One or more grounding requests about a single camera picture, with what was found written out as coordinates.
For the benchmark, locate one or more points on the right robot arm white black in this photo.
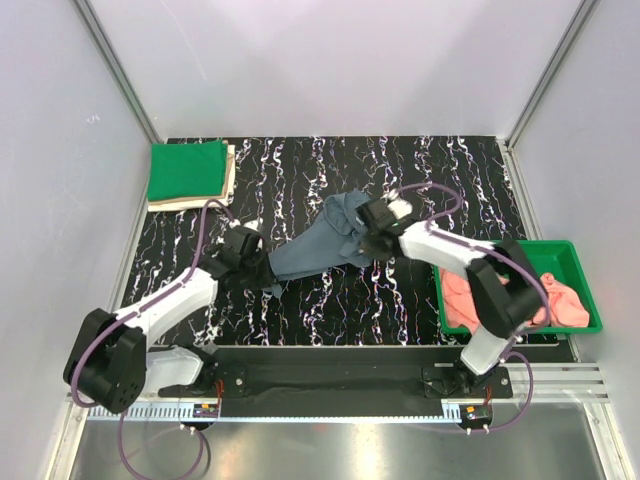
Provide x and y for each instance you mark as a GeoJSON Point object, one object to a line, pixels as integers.
{"type": "Point", "coordinates": [506, 291]}

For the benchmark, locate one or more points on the pink t-shirt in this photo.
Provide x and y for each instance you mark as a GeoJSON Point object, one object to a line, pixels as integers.
{"type": "Point", "coordinates": [566, 307]}

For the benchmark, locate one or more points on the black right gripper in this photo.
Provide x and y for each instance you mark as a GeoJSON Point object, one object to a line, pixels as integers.
{"type": "Point", "coordinates": [367, 249]}

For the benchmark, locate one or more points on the blue-grey t-shirt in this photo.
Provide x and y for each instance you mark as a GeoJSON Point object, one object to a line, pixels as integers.
{"type": "Point", "coordinates": [334, 239]}

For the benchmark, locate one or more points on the folded green t-shirt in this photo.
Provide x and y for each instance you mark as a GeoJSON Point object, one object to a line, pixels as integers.
{"type": "Point", "coordinates": [187, 170]}

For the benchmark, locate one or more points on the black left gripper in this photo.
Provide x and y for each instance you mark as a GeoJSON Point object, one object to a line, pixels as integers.
{"type": "Point", "coordinates": [267, 275]}

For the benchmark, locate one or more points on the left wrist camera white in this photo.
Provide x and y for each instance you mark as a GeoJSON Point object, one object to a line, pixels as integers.
{"type": "Point", "coordinates": [255, 225]}

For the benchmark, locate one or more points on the green plastic bin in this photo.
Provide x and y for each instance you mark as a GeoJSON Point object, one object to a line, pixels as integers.
{"type": "Point", "coordinates": [559, 258]}

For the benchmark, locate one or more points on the aluminium frame rail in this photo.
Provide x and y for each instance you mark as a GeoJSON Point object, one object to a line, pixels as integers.
{"type": "Point", "coordinates": [568, 382]}

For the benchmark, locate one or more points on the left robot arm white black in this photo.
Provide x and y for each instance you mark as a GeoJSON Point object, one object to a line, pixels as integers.
{"type": "Point", "coordinates": [112, 362]}

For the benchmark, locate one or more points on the folded beige t-shirt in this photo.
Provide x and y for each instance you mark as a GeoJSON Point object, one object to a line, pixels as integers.
{"type": "Point", "coordinates": [199, 202]}

